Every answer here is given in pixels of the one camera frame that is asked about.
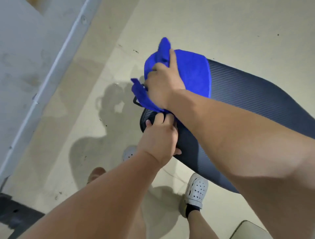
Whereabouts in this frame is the person's left hand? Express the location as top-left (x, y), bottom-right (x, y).
top-left (137, 113), bottom-right (182, 168)

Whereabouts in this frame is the person's right hand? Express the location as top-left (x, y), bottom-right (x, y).
top-left (144, 49), bottom-right (186, 111)

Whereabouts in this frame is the blue microfibre cloth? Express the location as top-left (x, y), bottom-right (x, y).
top-left (130, 37), bottom-right (212, 121)

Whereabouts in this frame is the dark navy exercise mat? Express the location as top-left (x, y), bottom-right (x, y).
top-left (139, 59), bottom-right (315, 195)

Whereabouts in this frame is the person's right forearm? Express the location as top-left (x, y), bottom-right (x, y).
top-left (164, 89), bottom-right (315, 239)

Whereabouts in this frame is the person's left forearm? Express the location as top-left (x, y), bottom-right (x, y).
top-left (18, 148), bottom-right (164, 239)

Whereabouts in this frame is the white perforated clog shoe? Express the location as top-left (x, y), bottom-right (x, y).
top-left (184, 172), bottom-right (209, 210)
top-left (123, 145), bottom-right (138, 162)

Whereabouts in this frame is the black ankle sock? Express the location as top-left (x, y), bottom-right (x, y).
top-left (185, 204), bottom-right (201, 219)

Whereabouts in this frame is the person's right leg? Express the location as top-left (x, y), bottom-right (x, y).
top-left (188, 210), bottom-right (219, 239)

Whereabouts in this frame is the person's leg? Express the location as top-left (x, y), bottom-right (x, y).
top-left (87, 167), bottom-right (107, 185)
top-left (188, 210), bottom-right (219, 239)

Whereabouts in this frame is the person's left leg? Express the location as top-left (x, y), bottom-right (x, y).
top-left (87, 167), bottom-right (107, 185)

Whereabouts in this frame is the pale grey flat panel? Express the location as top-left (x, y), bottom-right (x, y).
top-left (229, 220), bottom-right (272, 239)

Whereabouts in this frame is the dark grey floor mat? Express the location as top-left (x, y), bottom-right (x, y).
top-left (0, 192), bottom-right (46, 239)

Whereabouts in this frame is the grey metal rail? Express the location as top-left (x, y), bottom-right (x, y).
top-left (0, 0), bottom-right (102, 187)

